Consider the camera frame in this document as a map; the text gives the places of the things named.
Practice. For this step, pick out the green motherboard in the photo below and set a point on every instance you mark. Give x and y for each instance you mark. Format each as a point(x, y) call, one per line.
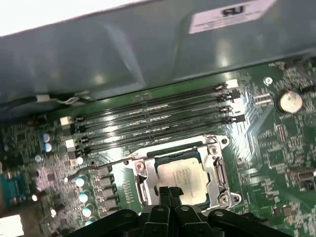
point(271, 153)

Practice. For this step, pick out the CPU socket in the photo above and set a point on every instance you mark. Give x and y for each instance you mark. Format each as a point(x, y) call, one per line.
point(233, 197)

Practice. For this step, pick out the silver coin battery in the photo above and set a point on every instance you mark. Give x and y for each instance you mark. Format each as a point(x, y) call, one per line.
point(290, 101)

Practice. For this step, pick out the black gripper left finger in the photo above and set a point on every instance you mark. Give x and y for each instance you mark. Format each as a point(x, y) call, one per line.
point(153, 222)

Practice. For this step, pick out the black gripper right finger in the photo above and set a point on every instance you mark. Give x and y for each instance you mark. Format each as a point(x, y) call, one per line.
point(190, 222)

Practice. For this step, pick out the white label sticker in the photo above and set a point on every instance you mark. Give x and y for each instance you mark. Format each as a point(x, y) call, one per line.
point(232, 19)

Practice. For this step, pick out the silver CPU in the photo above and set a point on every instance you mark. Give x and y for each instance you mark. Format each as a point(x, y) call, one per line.
point(177, 170)

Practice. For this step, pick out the teal port connector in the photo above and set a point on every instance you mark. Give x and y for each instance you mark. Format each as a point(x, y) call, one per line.
point(14, 190)

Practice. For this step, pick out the black and grey PC case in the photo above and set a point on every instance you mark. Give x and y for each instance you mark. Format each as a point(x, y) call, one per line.
point(98, 61)

